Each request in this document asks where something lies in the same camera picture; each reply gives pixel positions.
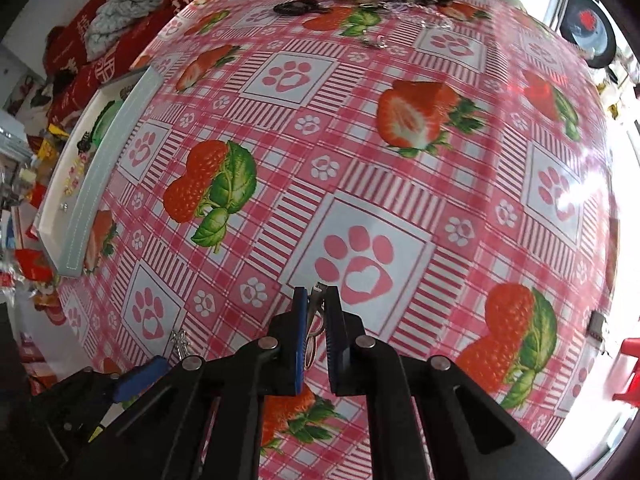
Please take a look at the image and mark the small silver pendant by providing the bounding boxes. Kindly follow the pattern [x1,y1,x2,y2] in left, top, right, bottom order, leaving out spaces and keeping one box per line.
[170,329,193,358]

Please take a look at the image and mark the pink yellow spiral hair tie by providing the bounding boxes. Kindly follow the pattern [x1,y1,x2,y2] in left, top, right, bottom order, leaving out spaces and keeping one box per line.
[62,152,91,196]

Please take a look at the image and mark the clear beaded bracelet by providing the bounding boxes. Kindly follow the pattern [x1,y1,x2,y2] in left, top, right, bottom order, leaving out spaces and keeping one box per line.
[387,2,453,28]

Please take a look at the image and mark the black coil hair tie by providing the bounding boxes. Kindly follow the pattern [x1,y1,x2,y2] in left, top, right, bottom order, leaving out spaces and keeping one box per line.
[273,0,321,16]

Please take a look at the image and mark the red plastic stool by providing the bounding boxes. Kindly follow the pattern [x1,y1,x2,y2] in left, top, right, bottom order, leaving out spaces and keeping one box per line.
[612,337,640,403]

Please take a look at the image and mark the black round fan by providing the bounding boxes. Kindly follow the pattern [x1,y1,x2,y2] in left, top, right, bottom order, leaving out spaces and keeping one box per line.
[559,0,617,68]

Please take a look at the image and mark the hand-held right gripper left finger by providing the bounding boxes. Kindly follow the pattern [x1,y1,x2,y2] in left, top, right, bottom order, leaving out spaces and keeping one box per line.
[90,287,307,480]

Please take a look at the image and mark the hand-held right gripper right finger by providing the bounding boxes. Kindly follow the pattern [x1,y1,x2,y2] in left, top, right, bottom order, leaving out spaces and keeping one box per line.
[325,287,571,480]

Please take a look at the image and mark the grey white jewelry tray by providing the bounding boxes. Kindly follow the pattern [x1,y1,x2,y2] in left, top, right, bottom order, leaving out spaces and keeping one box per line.
[37,66,163,277]

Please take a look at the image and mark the green plastic bangle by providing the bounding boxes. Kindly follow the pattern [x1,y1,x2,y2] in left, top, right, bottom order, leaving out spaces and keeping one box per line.
[92,100,126,136]

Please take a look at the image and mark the grey knitted cloth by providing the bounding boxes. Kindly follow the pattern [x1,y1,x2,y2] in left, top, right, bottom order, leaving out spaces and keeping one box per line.
[82,0,168,46]

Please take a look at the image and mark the strawberry printed pink tablecloth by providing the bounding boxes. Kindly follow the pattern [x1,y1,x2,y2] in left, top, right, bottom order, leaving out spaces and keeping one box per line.
[20,0,621,480]

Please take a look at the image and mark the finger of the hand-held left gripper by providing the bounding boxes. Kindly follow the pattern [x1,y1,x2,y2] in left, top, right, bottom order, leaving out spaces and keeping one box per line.
[107,355,171,403]

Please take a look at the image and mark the red snack packet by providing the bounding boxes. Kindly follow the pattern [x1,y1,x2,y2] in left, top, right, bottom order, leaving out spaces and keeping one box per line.
[15,249,53,281]

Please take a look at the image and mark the red printed cloth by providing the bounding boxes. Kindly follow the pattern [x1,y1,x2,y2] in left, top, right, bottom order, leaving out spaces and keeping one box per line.
[42,0,216,121]

